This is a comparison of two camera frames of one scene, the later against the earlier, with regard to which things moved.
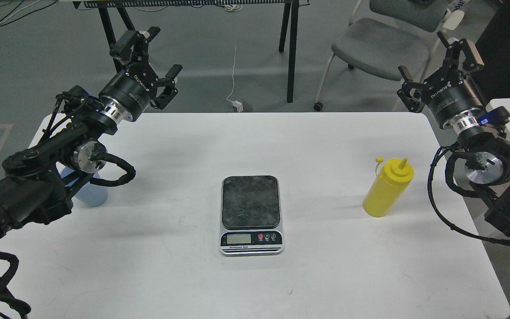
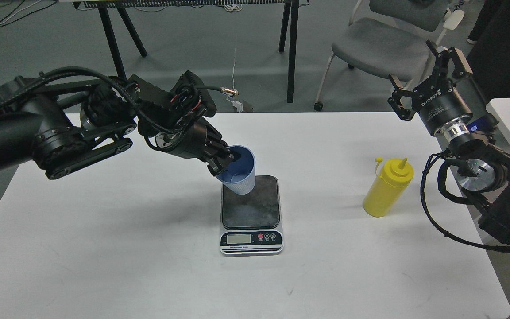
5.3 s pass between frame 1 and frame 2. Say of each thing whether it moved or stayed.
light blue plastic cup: moved
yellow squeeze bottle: stayed
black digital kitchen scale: stayed
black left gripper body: moved
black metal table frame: stayed
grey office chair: stayed
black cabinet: stayed
